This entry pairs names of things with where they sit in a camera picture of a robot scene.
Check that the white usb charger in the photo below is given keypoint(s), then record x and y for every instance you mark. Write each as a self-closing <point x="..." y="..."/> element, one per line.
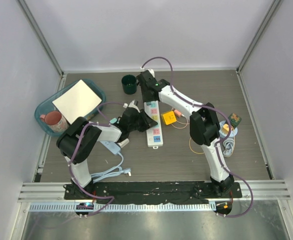
<point x="123" y="143"/>

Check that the dark green mug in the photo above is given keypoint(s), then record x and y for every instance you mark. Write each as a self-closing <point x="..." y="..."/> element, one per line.
<point x="129" y="84"/>

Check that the pink charger plug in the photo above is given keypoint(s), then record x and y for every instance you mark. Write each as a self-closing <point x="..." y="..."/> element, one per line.
<point x="178" y="113"/>

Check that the small teal charger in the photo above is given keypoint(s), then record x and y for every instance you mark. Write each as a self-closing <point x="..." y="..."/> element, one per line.
<point x="113" y="121"/>

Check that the white power strip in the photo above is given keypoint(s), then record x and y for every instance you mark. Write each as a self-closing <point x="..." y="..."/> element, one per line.
<point x="154" y="134"/>

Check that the round blue socket base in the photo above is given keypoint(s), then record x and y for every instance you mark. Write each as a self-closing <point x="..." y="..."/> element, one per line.
<point x="233" y="133"/>

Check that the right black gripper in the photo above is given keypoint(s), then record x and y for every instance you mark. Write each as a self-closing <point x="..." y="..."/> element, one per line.
<point x="146" y="99"/>

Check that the green patterned box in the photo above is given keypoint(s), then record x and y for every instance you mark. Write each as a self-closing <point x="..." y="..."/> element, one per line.
<point x="234" y="119"/>

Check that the pink mug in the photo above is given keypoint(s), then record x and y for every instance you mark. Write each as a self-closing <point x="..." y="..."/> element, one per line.
<point x="55" y="120"/>

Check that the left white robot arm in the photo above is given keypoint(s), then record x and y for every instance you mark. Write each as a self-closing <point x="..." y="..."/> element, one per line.
<point x="77" y="142"/>

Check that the light blue power strip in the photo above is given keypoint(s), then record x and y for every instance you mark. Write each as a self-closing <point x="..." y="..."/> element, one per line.
<point x="111" y="146"/>

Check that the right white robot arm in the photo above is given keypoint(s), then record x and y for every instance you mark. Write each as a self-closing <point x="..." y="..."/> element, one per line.
<point x="204" y="126"/>

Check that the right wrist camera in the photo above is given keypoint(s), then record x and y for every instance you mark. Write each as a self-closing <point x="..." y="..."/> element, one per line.
<point x="151" y="71"/>

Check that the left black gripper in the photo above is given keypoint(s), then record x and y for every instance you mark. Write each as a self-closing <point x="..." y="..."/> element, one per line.
<point x="147" y="122"/>

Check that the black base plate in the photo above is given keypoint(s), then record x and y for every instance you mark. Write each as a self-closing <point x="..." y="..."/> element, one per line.
<point x="160" y="192"/>

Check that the yellow cube socket adapter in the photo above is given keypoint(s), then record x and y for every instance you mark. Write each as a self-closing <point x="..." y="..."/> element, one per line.
<point x="168" y="117"/>

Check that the white square board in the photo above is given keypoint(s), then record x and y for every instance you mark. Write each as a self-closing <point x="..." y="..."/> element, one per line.
<point x="76" y="102"/>

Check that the teal plastic tray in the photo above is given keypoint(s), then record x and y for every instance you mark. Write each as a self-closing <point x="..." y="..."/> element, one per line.
<point x="47" y="105"/>

